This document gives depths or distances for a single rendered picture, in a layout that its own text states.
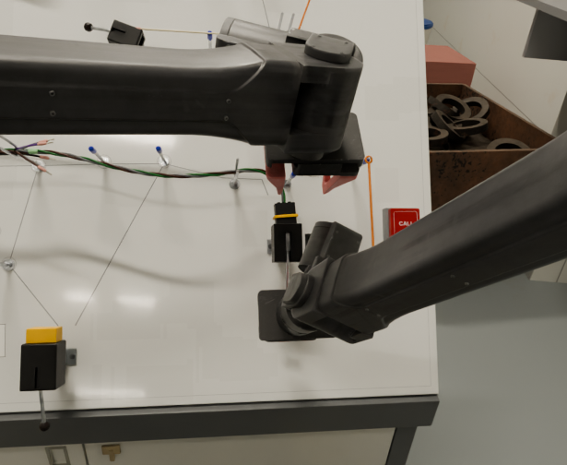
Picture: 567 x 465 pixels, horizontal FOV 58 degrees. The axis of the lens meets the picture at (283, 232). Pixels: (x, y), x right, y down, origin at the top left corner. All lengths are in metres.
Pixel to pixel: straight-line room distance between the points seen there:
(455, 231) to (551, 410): 1.96
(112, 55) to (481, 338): 2.24
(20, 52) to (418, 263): 0.28
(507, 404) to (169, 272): 1.64
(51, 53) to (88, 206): 0.55
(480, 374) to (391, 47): 1.60
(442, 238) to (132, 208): 0.59
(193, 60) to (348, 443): 0.81
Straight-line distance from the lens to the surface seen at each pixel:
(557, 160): 0.30
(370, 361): 0.87
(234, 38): 0.47
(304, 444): 1.00
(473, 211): 0.34
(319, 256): 0.56
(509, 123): 3.06
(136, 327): 0.84
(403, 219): 0.85
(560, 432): 2.22
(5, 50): 0.33
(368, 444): 1.04
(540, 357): 2.48
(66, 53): 0.34
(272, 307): 0.67
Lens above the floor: 1.52
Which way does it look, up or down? 32 degrees down
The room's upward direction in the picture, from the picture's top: 4 degrees clockwise
